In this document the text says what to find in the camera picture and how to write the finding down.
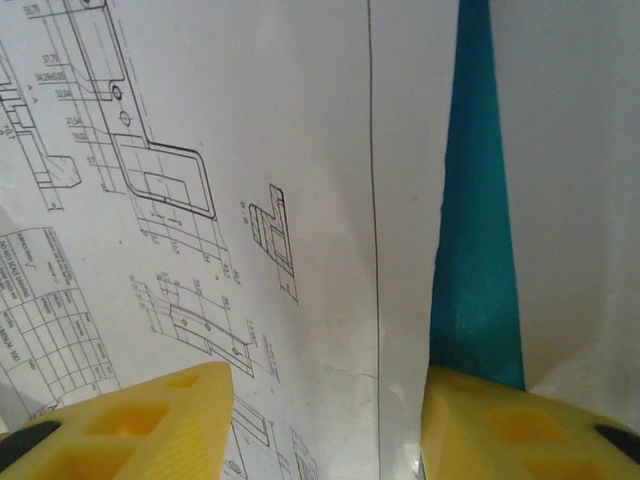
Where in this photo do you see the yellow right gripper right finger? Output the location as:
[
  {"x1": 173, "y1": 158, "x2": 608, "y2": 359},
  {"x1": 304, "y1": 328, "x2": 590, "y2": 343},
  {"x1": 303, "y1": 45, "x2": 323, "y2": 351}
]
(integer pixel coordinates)
[{"x1": 419, "y1": 363, "x2": 640, "y2": 480}]

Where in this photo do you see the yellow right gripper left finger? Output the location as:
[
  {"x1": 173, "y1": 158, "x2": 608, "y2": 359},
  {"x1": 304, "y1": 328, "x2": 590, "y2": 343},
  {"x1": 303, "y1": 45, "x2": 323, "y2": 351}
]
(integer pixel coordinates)
[{"x1": 0, "y1": 362, "x2": 236, "y2": 480}]

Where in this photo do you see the white bracket drawing sheet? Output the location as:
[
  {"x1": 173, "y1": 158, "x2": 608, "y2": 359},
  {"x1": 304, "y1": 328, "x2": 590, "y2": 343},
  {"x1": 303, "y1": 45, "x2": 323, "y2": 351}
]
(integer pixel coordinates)
[{"x1": 0, "y1": 0, "x2": 446, "y2": 480}]

